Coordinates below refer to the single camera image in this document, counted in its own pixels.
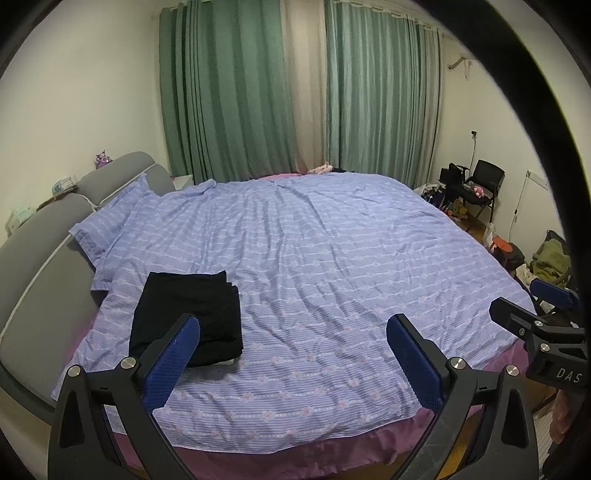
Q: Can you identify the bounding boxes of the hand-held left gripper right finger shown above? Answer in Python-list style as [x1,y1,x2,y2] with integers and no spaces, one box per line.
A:
[386,314,542,480]

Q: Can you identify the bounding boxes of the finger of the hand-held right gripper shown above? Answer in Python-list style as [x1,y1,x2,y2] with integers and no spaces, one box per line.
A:
[488,296,556,345]
[529,277,582,311]

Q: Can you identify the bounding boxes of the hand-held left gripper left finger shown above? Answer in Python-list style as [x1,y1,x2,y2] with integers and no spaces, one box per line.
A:
[48,313,202,480]

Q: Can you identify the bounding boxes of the black pants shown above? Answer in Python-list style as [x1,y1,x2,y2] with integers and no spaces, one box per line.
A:
[129,271,245,368]

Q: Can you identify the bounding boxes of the olive green clothing pile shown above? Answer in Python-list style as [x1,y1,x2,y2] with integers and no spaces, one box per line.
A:
[532,237,572,281]

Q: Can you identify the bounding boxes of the dark floor bag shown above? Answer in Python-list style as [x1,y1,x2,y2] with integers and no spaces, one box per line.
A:
[502,240,528,274]

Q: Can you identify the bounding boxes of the purple striped floral blanket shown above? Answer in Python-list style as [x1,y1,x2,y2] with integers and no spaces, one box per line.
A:
[58,173,537,451]

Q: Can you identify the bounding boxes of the black folding chair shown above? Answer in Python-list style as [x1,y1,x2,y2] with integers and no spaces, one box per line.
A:
[455,159,507,228]

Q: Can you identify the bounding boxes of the colourful toy pile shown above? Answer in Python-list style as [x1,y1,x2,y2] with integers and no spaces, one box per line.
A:
[420,182,470,223]

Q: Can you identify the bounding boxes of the purple striped pillow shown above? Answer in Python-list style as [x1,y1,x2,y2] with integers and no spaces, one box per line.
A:
[69,178,161,260]

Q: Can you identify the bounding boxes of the black bag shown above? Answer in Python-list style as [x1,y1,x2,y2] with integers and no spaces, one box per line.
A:
[438,162,468,186]

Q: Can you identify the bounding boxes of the grey padded headboard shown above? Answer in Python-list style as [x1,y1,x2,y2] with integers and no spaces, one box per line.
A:
[0,151,177,408]

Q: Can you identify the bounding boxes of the pale green packet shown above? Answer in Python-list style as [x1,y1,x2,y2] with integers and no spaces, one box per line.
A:
[50,175,82,197]
[6,205,36,232]

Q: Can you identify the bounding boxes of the beige sheer curtain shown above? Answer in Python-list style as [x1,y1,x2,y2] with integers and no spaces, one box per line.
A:
[279,0,329,174]

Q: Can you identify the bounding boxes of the thin wall cable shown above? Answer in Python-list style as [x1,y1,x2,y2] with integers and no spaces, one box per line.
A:
[510,171,533,244]

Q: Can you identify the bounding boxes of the black curved cable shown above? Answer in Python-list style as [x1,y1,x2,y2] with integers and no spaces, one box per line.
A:
[412,0,591,261]

